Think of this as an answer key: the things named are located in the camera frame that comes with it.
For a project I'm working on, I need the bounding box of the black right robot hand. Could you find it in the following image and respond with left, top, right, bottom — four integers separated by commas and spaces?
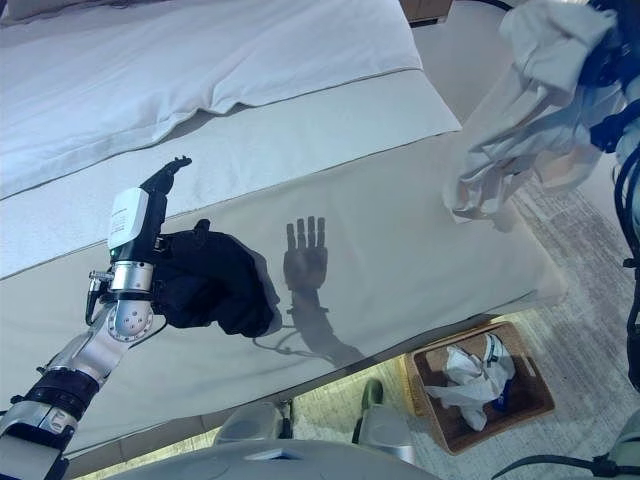
579, 0, 640, 97

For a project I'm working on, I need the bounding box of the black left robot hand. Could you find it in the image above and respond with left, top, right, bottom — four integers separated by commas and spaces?
106, 155, 212, 265

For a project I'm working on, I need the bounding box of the cream garment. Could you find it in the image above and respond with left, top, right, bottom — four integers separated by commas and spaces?
442, 0, 629, 234

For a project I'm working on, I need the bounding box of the black garment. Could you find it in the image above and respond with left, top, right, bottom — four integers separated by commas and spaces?
157, 219, 281, 339

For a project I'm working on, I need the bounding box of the white garment with blue print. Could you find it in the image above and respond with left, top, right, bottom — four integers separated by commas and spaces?
424, 333, 516, 432

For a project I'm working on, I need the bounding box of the bed with grey sheet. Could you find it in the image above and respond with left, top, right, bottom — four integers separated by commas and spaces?
0, 0, 569, 459

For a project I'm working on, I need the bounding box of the woven wicker basket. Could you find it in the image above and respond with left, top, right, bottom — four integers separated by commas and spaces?
397, 321, 557, 455

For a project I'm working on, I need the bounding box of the white duvet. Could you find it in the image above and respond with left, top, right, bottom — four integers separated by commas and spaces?
0, 0, 421, 201

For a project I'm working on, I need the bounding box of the brown nightstand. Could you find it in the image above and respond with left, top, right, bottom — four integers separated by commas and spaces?
402, 0, 454, 24

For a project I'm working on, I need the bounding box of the grey striped rug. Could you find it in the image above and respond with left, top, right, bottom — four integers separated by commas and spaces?
289, 164, 640, 480

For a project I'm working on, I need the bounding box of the grey robot torso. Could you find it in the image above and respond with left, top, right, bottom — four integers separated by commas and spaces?
99, 439, 416, 480

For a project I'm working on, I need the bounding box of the dark green right robot foot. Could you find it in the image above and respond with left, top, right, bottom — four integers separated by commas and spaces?
360, 378, 385, 411

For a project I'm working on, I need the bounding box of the silver right robot leg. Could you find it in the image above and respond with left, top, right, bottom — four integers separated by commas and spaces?
352, 402, 417, 466

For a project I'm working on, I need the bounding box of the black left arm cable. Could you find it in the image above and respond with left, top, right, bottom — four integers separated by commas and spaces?
84, 272, 169, 334

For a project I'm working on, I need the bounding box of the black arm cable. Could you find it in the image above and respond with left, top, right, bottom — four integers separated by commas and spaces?
612, 154, 640, 391
84, 272, 169, 334

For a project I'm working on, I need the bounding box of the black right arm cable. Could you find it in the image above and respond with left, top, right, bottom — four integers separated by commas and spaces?
612, 154, 640, 391

